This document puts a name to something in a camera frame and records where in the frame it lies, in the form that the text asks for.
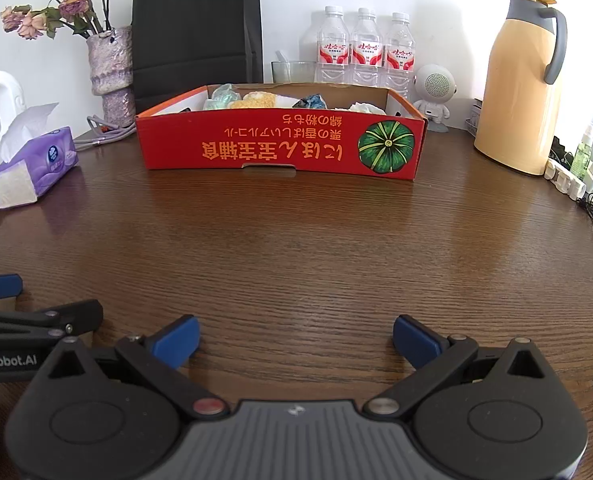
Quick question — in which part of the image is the white robot speaker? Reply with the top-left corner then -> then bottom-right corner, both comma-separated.
411,64 -> 458,133

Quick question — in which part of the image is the red cardboard box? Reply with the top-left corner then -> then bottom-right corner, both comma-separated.
135,83 -> 429,182

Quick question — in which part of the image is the black paper bag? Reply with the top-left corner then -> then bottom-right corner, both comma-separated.
131,0 -> 264,116

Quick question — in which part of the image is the yellow and white plush toy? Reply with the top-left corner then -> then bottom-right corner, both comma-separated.
229,91 -> 302,110

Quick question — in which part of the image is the yellow thermos jug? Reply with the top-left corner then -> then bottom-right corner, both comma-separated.
474,0 -> 568,177

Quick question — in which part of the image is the white detergent bottle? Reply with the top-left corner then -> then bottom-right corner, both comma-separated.
0,67 -> 28,181

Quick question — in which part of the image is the purple textured vase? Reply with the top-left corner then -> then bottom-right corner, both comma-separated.
86,25 -> 136,128

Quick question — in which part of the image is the white power strip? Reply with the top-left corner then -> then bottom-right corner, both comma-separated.
547,157 -> 587,201

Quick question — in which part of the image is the green spray bottle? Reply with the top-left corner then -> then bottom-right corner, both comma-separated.
571,122 -> 593,181

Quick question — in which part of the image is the purple tissue pack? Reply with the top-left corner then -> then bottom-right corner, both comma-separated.
0,102 -> 80,209

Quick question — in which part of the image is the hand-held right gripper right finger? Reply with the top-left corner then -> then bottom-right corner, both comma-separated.
364,315 -> 545,421

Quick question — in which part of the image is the small grey box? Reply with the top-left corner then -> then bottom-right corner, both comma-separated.
465,99 -> 482,137

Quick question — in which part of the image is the clear glass cup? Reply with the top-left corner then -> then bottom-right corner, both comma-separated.
270,50 -> 317,84

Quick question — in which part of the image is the clear water bottle red label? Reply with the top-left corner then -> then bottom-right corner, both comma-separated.
317,6 -> 350,85
384,12 -> 416,101
351,7 -> 381,87

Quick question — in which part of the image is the dark teal packet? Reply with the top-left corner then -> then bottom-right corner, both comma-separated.
292,92 -> 328,110

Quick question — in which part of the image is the grey braided cable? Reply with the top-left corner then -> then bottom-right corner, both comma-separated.
74,115 -> 138,150

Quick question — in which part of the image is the iridescent clear plastic bag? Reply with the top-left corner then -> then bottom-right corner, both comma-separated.
204,83 -> 242,111

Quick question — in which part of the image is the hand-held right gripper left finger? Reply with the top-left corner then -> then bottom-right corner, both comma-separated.
49,315 -> 230,421

